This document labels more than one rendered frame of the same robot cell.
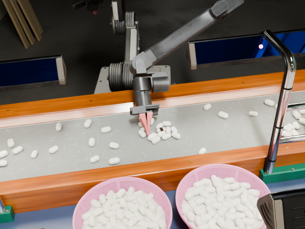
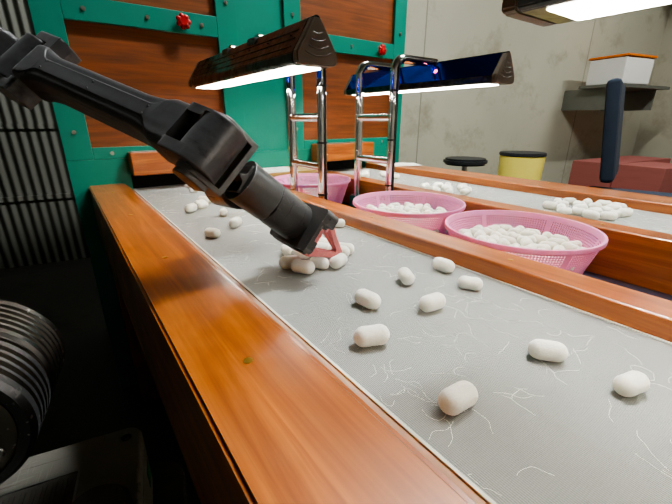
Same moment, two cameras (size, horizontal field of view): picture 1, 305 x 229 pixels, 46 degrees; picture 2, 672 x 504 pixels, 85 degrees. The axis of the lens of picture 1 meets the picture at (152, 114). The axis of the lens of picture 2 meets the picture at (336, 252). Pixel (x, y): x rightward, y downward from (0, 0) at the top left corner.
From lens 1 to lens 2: 1.46 m
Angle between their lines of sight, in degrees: 99
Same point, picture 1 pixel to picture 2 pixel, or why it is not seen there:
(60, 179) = (584, 282)
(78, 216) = (583, 258)
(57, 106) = (351, 466)
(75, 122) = (381, 382)
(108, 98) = (217, 325)
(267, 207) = (507, 65)
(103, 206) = not seen: hidden behind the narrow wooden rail
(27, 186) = not seen: outside the picture
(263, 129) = not seen: hidden behind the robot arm
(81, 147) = (464, 320)
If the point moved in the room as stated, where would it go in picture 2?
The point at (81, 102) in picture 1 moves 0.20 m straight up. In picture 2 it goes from (276, 382) to (257, 100)
